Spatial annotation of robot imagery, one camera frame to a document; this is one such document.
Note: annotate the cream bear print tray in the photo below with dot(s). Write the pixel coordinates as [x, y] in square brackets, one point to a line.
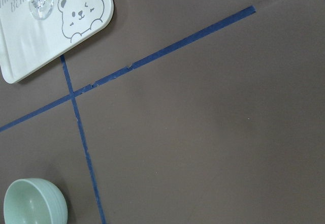
[27, 43]

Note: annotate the green ceramic bowl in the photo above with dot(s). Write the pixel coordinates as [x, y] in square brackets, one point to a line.
[34, 200]

